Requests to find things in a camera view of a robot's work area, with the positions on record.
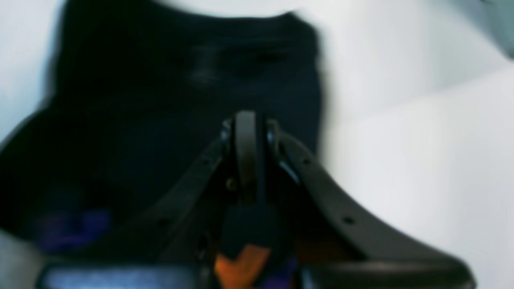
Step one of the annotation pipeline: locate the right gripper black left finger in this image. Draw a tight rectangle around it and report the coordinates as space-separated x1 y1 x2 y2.
37 113 257 289

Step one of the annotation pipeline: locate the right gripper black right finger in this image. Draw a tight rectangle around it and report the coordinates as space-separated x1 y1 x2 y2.
257 118 477 289

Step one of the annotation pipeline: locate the black T-shirt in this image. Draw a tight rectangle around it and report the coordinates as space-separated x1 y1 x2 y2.
0 0 322 252

